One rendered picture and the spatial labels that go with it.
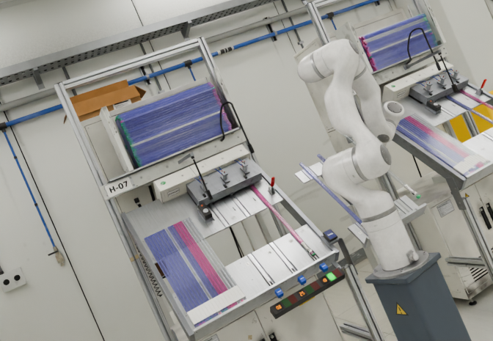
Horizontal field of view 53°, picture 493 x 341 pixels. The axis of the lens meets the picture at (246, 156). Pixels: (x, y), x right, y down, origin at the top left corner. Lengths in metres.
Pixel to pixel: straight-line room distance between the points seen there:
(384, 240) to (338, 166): 0.28
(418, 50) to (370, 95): 1.22
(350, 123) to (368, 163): 0.15
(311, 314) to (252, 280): 0.50
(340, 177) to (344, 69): 0.36
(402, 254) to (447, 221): 1.23
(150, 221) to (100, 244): 1.55
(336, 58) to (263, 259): 0.89
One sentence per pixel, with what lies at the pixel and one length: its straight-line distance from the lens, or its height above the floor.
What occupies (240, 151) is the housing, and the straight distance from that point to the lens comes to 2.45.
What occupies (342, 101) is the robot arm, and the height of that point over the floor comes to 1.28.
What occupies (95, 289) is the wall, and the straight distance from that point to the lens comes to 3.83.
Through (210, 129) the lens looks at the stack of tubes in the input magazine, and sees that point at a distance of 2.43.
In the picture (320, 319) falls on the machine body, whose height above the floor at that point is 0.39.
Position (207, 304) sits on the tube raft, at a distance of 1.98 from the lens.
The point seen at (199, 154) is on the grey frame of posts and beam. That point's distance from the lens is 2.43.
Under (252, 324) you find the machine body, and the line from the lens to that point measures 2.33.
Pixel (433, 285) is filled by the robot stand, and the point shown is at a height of 0.62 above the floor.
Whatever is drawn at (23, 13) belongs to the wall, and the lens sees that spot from 4.16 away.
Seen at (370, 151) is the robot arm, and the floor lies 1.10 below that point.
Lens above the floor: 1.23
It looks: level
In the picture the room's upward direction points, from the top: 24 degrees counter-clockwise
